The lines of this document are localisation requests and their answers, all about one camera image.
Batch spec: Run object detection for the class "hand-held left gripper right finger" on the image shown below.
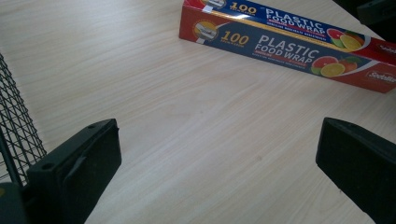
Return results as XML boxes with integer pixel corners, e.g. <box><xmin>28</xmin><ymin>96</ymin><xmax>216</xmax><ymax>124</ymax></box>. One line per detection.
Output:
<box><xmin>315</xmin><ymin>117</ymin><xmax>396</xmax><ymax>224</ymax></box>

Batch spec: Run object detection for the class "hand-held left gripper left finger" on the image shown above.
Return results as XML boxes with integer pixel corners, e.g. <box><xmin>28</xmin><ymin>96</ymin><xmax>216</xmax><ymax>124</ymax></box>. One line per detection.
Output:
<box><xmin>23</xmin><ymin>118</ymin><xmax>122</xmax><ymax>224</ymax></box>

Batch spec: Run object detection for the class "red and blue plastic wrap box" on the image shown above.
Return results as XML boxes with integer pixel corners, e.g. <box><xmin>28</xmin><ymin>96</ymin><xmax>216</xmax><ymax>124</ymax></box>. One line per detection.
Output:
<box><xmin>178</xmin><ymin>0</ymin><xmax>396</xmax><ymax>94</ymax></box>

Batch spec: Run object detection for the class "black wire mesh basket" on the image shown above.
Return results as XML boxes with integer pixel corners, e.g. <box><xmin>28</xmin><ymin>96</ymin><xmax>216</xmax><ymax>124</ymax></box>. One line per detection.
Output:
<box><xmin>0</xmin><ymin>53</ymin><xmax>48</xmax><ymax>187</ymax></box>

